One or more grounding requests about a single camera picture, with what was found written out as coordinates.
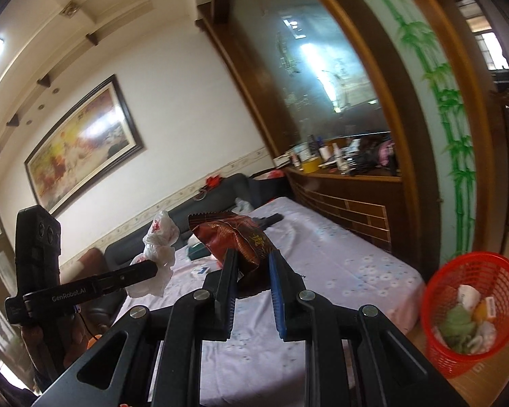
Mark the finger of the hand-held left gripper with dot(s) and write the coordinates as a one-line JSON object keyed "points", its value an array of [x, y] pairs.
{"points": [[131, 274]]}

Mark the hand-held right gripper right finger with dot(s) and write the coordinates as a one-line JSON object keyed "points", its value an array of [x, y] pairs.
{"points": [[276, 294]]}

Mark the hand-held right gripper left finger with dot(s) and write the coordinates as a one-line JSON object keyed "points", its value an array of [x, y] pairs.
{"points": [[227, 292]]}

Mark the white plastic bag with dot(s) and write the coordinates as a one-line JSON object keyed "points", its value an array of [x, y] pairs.
{"points": [[159, 241]]}

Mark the dark red snack packet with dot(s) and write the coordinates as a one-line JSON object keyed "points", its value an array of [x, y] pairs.
{"points": [[237, 237]]}

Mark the green towel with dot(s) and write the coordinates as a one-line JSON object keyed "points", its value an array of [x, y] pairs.
{"points": [[456, 326]]}

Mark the red plastic basket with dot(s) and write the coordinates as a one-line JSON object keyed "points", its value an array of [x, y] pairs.
{"points": [[471, 271]]}

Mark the yellow packet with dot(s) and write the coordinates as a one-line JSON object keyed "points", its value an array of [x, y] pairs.
{"points": [[483, 309]]}

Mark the white medicine box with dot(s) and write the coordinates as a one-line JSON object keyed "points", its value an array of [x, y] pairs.
{"points": [[201, 271]]}

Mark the brown armchair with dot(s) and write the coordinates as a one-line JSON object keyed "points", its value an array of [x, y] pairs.
{"points": [[87, 263]]}

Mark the dark green tissue box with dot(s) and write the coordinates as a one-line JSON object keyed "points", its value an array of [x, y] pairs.
{"points": [[199, 249]]}

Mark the black remote control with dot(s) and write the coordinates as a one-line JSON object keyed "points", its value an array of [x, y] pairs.
{"points": [[269, 219]]}

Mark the white and blue bag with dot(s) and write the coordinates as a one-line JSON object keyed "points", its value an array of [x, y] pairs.
{"points": [[244, 205]]}

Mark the black leather sofa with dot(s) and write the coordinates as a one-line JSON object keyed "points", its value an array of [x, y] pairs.
{"points": [[233, 186]]}

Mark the red ornament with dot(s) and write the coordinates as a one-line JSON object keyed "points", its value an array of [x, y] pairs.
{"points": [[213, 181]]}

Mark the wooden cabinet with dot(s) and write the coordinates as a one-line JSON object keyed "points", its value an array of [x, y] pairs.
{"points": [[352, 203]]}

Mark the framed painting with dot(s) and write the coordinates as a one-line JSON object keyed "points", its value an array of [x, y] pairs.
{"points": [[82, 144]]}

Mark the frosted glass panel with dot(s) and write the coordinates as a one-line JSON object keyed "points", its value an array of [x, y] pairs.
{"points": [[318, 63]]}

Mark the bamboo print glass panel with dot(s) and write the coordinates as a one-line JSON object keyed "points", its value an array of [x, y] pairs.
{"points": [[428, 106]]}

